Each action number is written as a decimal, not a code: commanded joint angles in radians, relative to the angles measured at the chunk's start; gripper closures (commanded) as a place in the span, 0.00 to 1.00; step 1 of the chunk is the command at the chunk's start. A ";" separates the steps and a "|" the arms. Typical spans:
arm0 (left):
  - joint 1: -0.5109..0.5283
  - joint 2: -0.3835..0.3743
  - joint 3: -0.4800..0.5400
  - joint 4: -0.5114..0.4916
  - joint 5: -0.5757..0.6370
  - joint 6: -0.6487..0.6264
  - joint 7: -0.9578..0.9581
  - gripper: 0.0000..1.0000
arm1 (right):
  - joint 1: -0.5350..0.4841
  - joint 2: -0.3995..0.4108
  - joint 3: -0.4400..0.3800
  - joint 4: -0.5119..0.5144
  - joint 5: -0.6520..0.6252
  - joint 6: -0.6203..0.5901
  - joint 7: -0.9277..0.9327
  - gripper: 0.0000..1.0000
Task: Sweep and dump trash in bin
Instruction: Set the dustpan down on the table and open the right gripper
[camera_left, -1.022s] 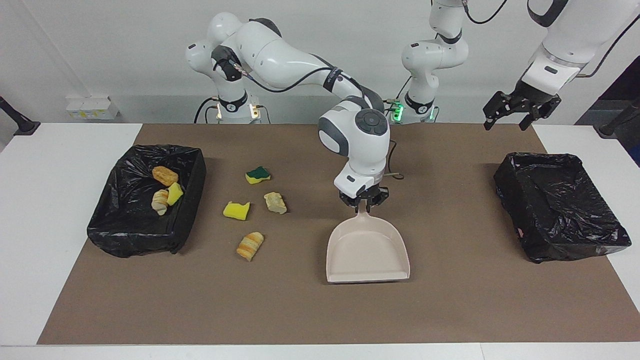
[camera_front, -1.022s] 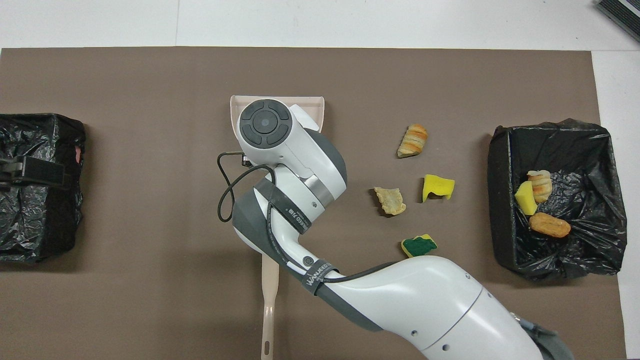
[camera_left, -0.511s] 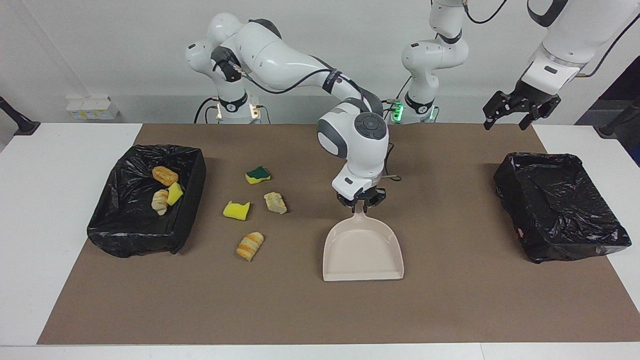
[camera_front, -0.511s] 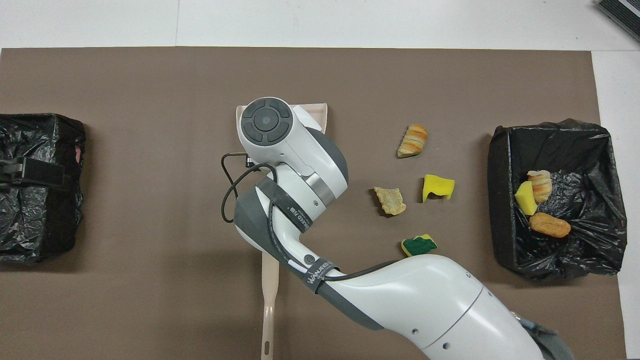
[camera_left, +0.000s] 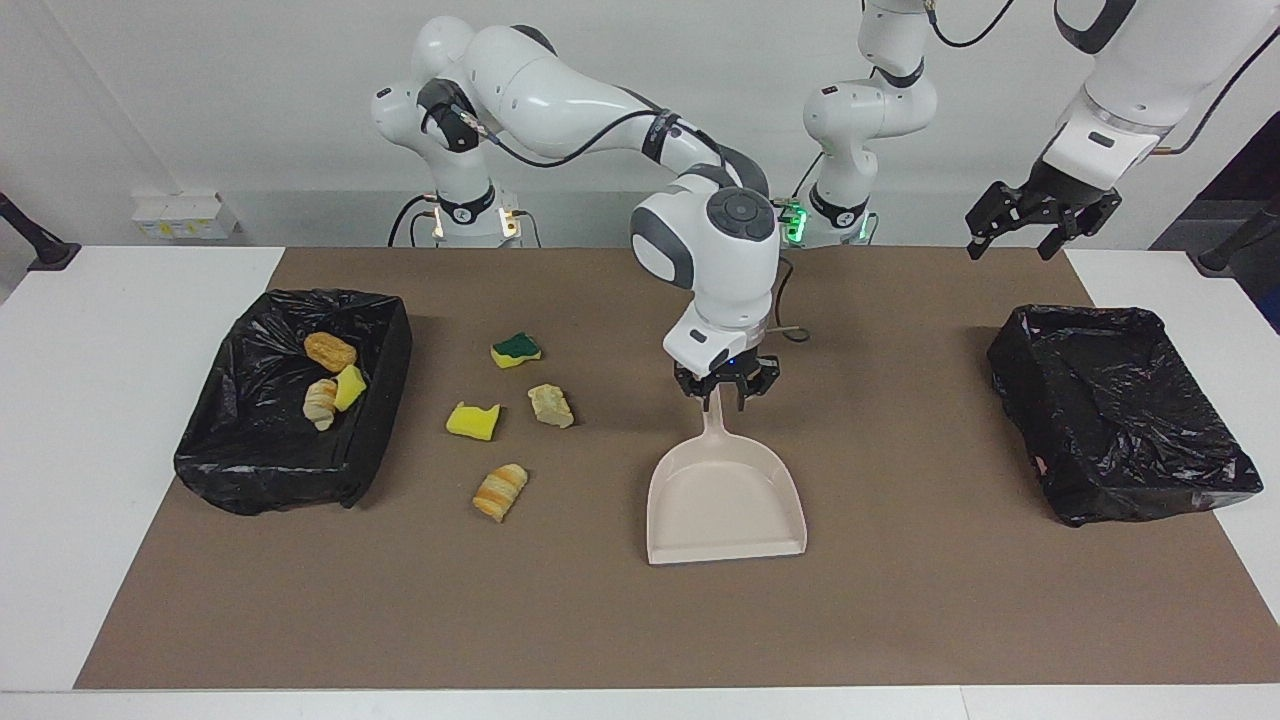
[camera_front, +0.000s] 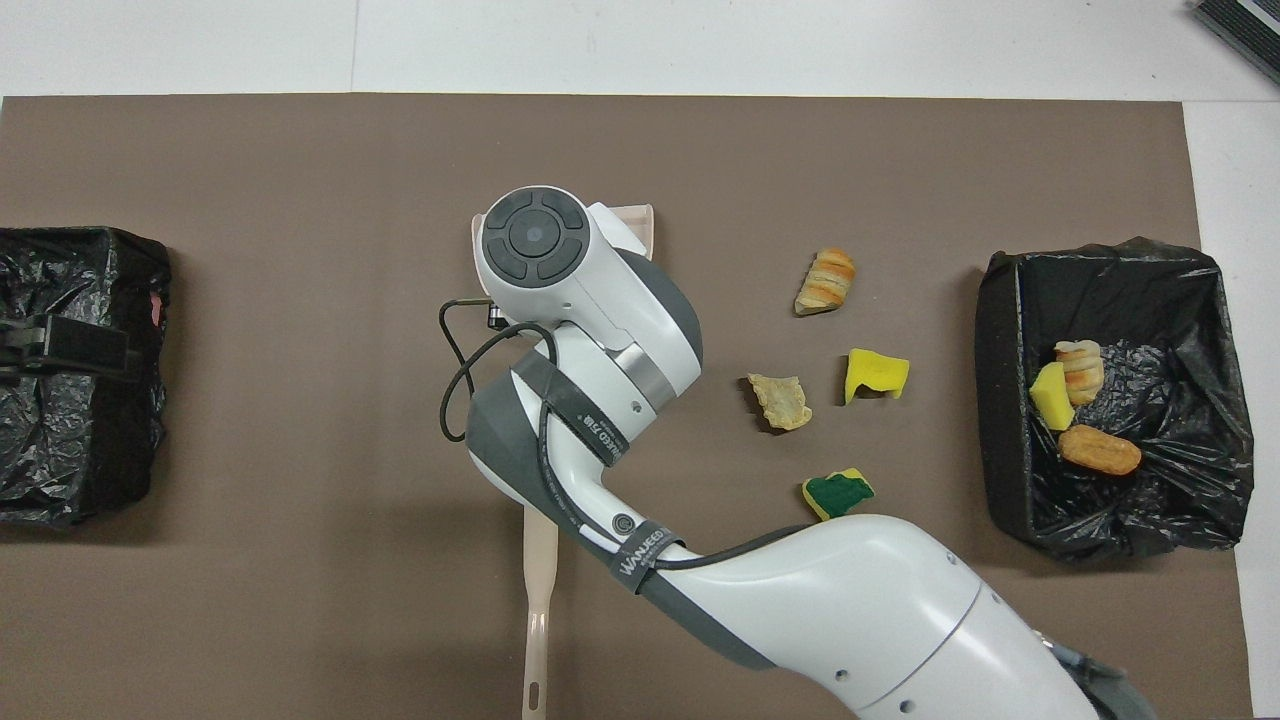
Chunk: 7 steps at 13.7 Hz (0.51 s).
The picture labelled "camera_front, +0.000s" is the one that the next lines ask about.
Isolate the small yellow sponge wedge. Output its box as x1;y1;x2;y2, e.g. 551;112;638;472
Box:
1030;361;1077;432

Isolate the dark ribbed panel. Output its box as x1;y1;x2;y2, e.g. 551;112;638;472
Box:
1190;0;1280;86

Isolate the striped bread roll piece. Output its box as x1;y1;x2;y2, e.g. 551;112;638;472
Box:
1054;340;1107;406
794;247;858;318

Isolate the beige hand brush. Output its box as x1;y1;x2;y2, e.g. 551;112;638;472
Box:
522;503;561;720

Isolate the bin with black bag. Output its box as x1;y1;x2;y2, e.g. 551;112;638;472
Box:
0;226;173;529
975;237;1256;561

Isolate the large yellow sponge piece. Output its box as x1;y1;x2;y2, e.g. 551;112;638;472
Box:
843;348;911;406

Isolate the brown table mat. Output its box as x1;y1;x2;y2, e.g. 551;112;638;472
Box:
0;93;1256;720

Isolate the pale torn bread chunk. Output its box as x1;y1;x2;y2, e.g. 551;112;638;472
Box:
747;373;814;433

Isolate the green and yellow sponge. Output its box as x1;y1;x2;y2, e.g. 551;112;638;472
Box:
801;467;875;524

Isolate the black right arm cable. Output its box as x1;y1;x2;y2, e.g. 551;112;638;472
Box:
437;297;813;578

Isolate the beige plastic dustpan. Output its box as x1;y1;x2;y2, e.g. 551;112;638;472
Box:
470;203;657;301

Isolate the brown bread roll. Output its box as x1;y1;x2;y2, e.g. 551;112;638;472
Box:
1058;425;1143;477

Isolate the black velcro cable strap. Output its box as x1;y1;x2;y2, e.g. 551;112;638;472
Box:
510;355;628;468
607;518;683;598

